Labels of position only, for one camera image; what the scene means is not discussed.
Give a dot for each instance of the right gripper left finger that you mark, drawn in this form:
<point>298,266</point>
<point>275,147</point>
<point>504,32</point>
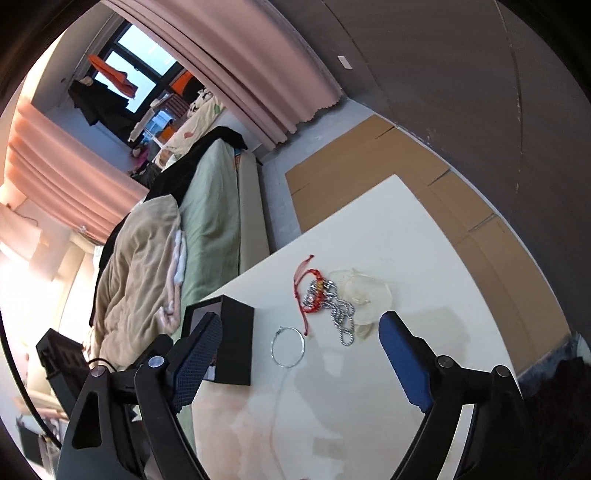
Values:
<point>98,442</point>

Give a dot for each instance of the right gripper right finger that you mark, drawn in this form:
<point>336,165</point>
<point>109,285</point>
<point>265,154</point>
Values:
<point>441,387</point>

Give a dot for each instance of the silver hoop bangle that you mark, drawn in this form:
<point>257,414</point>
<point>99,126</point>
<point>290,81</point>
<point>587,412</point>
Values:
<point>288,347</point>

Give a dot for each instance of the clear jade bangle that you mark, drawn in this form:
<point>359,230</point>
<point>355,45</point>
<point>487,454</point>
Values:
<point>370,296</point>

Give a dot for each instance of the black jewelry box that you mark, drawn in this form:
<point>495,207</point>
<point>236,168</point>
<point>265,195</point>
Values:
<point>232,363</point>

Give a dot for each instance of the beige blanket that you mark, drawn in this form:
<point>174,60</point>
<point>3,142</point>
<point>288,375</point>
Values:
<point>137,298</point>

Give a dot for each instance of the white side table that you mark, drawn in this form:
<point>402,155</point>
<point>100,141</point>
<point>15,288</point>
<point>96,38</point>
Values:
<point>339,414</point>

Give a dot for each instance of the pink curtain left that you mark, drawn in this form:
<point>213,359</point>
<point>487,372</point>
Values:
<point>66,179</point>

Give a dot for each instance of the pink curtain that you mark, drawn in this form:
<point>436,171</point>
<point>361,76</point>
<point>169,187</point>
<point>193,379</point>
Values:
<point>249,56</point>
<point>66,179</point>

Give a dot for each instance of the black clothing on bed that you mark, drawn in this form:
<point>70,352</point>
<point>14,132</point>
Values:
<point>176,179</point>

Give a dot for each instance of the bed with green sheet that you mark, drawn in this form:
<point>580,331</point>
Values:
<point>212,225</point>

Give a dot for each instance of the black hanging garment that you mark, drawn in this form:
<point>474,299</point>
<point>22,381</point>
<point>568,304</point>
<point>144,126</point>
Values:
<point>98,104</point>

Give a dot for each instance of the patterned cream cushion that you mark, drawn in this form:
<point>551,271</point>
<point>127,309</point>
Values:
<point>201,115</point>

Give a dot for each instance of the orange hanging garment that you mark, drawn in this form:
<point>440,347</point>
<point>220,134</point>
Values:
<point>116,77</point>

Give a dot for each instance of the flattened cardboard on floor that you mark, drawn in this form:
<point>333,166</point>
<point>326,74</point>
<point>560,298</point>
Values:
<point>460,276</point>

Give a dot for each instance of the pink curtain right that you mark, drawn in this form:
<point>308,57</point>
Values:
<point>249,56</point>

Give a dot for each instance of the white wall switch plate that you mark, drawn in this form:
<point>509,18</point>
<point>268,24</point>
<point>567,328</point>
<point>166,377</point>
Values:
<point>345,62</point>

